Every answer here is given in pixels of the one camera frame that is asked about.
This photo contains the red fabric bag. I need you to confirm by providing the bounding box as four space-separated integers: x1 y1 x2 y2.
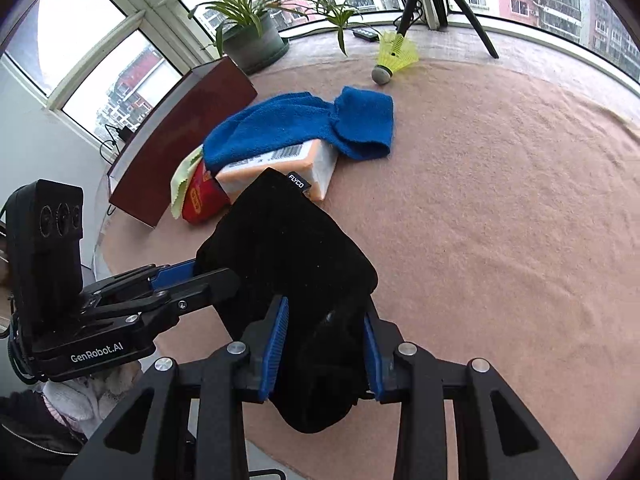
181 160 230 224

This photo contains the light green cloth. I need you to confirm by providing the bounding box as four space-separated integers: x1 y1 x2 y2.
170 145 203 219

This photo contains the black fabric pouch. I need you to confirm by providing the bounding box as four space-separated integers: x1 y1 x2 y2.
194 168 378 434

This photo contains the orange tissue pack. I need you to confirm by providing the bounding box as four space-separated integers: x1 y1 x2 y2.
216 139 338 202

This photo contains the blue towel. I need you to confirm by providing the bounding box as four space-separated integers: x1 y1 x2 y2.
203 87 394 174

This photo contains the yellow shuttlecock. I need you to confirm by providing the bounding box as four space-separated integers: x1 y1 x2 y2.
371 32 419 86

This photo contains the gloved left hand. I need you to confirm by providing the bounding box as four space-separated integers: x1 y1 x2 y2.
42 361 142 439

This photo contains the brown cardboard box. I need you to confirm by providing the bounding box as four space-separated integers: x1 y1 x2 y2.
107 56 257 228

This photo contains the pink table mat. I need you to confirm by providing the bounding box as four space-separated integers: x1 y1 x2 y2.
98 56 640 480

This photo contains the potted spider plant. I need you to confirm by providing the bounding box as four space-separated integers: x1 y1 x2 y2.
186 0 360 75

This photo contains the black remote control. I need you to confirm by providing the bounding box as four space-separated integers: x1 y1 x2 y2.
352 28 380 42

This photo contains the black left camera box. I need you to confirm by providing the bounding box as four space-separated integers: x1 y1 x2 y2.
6 179 84 339

